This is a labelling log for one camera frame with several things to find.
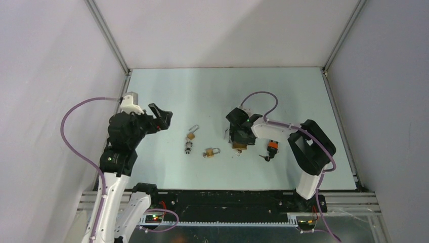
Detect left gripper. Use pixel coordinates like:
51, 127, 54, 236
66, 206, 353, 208
127, 103, 173, 147

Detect large brass padlock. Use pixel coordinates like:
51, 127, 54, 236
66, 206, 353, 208
223, 129, 247, 151

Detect orange black padlock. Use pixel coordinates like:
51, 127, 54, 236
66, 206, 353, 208
260, 140, 279, 161

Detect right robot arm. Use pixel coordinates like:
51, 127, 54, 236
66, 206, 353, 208
226, 107, 336, 212

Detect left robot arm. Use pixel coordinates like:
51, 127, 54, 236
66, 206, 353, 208
81, 103, 173, 242

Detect small closed brass padlock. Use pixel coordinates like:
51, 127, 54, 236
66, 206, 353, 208
202, 148, 221, 158

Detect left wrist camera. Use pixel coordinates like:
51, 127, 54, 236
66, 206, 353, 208
120, 92, 146, 115

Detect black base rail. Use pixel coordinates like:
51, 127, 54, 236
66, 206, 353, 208
152, 190, 327, 223

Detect left aluminium frame post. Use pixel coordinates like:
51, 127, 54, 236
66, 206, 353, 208
83, 0, 132, 76

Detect aluminium frame post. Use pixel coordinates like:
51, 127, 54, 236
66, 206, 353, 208
83, 0, 132, 76
321, 0, 368, 78

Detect right aluminium frame post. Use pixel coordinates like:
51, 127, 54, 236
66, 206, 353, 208
321, 0, 368, 78

